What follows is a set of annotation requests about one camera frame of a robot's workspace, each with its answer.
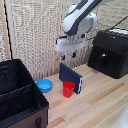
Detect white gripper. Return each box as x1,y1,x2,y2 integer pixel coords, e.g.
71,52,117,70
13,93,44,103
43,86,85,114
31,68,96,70
54,33,88,62

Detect dark blue book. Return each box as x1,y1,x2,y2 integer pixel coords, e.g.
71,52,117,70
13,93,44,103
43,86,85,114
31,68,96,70
59,63,84,95

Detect red plastic cup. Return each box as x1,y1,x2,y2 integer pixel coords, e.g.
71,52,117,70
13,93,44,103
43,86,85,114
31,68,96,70
62,81,76,99

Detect blue plastic bowl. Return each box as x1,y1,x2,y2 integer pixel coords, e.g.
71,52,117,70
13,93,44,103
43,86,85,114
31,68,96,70
35,78,54,94

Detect black case with latch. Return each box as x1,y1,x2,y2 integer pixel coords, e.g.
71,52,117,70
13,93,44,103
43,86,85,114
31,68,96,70
87,28,128,80

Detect black fabric storage box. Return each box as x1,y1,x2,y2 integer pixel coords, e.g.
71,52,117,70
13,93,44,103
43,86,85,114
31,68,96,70
0,59,50,128

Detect black cable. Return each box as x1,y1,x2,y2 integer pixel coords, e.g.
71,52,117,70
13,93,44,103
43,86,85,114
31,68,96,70
85,14,128,42

